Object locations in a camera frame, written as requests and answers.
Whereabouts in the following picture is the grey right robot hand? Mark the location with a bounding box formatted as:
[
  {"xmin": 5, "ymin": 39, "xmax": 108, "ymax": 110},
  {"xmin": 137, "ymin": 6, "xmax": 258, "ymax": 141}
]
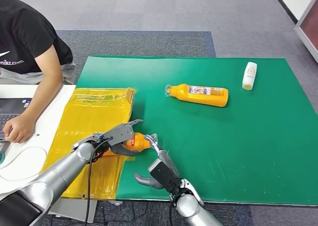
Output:
[{"xmin": 134, "ymin": 134, "xmax": 180, "ymax": 190}]

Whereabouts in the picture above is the person's hand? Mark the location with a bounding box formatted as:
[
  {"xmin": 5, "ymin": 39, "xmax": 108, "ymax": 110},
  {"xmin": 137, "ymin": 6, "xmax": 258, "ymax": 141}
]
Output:
[{"xmin": 2, "ymin": 114, "xmax": 36, "ymax": 144}]

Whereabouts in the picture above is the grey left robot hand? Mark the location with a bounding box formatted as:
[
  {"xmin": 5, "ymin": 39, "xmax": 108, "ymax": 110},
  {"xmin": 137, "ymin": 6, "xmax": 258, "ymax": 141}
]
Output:
[{"xmin": 100, "ymin": 119, "xmax": 144, "ymax": 156}]

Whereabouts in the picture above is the orange bottle with clear cap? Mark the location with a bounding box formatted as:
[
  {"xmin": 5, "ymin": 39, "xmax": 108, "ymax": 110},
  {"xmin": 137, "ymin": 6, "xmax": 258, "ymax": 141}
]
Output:
[
  {"xmin": 165, "ymin": 83, "xmax": 229, "ymax": 108},
  {"xmin": 104, "ymin": 132, "xmax": 159, "ymax": 156}
]

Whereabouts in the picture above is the small white bottle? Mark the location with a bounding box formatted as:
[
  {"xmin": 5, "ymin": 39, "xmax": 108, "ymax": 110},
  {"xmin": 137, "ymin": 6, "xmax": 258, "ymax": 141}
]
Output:
[{"xmin": 242, "ymin": 62, "xmax": 258, "ymax": 91}]

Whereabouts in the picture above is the dark laptop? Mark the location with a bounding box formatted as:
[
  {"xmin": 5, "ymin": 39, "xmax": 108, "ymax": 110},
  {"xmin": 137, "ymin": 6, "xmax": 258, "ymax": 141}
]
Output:
[{"xmin": 0, "ymin": 97, "xmax": 32, "ymax": 143}]

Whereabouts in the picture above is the yellow plastic wrapped box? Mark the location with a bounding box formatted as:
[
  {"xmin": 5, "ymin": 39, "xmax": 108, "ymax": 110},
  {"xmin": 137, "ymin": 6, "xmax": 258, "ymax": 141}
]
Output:
[{"xmin": 41, "ymin": 87, "xmax": 137, "ymax": 200}]

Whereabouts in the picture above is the person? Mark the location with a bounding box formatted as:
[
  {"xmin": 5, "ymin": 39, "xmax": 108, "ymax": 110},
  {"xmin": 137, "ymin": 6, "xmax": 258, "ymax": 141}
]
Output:
[{"xmin": 0, "ymin": 0, "xmax": 76, "ymax": 85}]

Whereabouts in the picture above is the grey flat board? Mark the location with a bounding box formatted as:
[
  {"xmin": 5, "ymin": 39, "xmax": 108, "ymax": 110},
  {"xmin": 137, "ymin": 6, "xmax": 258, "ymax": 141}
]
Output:
[{"xmin": 48, "ymin": 198, "xmax": 98, "ymax": 224}]

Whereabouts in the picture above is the green table mat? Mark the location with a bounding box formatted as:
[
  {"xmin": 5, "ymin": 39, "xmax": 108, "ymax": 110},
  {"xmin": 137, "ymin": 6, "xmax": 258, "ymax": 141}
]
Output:
[{"xmin": 76, "ymin": 56, "xmax": 318, "ymax": 206}]

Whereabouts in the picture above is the framed display panel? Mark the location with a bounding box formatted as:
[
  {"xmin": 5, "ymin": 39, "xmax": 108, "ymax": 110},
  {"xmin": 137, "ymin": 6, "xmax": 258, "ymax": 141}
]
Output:
[{"xmin": 294, "ymin": 0, "xmax": 318, "ymax": 64}]

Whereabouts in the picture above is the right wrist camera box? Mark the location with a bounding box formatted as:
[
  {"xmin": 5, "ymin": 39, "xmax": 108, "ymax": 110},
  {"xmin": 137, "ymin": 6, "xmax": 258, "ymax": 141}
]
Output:
[{"xmin": 148, "ymin": 158, "xmax": 182, "ymax": 194}]

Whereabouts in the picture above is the thin white cable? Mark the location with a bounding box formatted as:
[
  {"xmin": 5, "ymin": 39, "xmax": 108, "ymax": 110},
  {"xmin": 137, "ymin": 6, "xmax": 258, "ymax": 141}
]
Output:
[{"xmin": 0, "ymin": 134, "xmax": 48, "ymax": 182}]

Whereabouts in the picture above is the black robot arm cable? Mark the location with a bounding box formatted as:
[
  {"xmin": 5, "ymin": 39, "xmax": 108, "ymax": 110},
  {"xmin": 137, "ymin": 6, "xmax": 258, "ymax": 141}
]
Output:
[{"xmin": 84, "ymin": 137, "xmax": 113, "ymax": 226}]

